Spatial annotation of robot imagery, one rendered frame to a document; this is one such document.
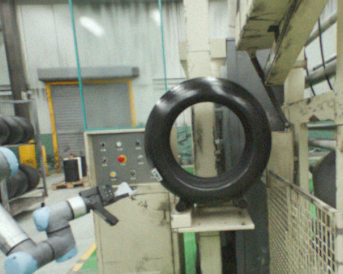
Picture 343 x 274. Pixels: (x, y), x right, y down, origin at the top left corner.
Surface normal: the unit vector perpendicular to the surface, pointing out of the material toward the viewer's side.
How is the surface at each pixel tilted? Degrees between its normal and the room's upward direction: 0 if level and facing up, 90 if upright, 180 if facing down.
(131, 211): 90
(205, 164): 90
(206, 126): 90
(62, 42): 90
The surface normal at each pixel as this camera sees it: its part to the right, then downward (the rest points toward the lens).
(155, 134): -0.19, 0.09
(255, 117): 0.15, 0.03
